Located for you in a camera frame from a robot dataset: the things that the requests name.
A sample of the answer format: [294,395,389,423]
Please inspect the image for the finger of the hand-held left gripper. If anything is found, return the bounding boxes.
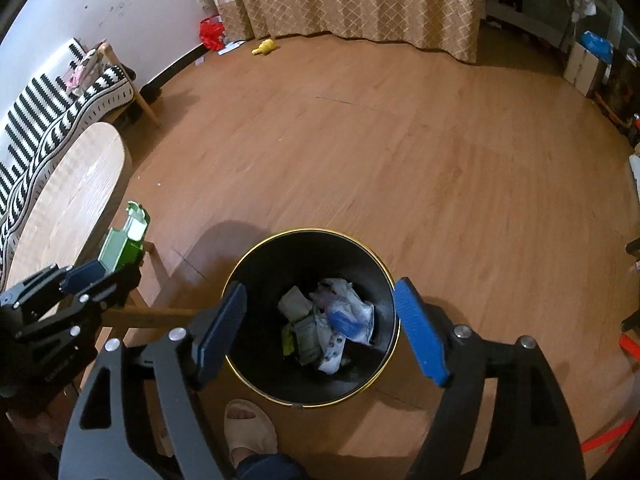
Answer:
[15,264,143,342]
[0,259,108,311]

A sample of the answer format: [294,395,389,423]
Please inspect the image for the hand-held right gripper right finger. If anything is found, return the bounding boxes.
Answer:
[392,276,587,480]

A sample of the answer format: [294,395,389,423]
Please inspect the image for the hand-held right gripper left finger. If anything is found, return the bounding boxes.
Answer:
[59,281,248,480]

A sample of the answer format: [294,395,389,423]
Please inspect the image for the green white printed box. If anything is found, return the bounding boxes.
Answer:
[97,201,151,273]

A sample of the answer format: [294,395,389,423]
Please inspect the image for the black trash bin gold rim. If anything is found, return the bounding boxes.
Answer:
[220,228,401,408]

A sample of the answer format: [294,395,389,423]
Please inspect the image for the white plastic bag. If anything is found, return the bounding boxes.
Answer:
[310,279,376,346]

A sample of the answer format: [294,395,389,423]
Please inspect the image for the green silver wrapper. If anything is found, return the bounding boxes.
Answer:
[294,317,326,367]

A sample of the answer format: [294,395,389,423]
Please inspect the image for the blue white crumpled wrapper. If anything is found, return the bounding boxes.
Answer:
[318,334,347,375]

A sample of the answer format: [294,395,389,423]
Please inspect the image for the beige slipper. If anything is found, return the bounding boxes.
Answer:
[223,399,278,471]

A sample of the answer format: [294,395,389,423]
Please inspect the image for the person's leg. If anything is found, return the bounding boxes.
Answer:
[235,452,311,480]

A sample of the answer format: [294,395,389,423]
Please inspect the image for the black white striped sofa cover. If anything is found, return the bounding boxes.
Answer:
[0,37,135,261]

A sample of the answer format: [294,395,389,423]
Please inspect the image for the striped sofa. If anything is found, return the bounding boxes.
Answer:
[97,42,162,128]

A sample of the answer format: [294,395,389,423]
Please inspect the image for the pink printed cushion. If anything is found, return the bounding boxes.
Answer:
[64,50,103,93]

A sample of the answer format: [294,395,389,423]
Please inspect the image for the red plastic bag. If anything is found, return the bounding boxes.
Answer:
[200,16,226,52]

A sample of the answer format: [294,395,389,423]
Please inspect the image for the cardboard box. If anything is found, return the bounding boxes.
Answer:
[564,41,608,97]

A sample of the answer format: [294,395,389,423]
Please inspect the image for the beige patterned curtain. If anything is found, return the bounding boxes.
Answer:
[192,0,488,65]

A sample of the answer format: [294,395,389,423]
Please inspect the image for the blue plastic bag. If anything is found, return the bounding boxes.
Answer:
[581,31,615,63]

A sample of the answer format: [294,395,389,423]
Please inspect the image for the dark shelf unit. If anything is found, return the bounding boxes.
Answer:
[482,0,640,126]

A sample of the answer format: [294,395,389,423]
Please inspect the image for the red strap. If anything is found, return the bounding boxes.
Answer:
[582,420,633,453]

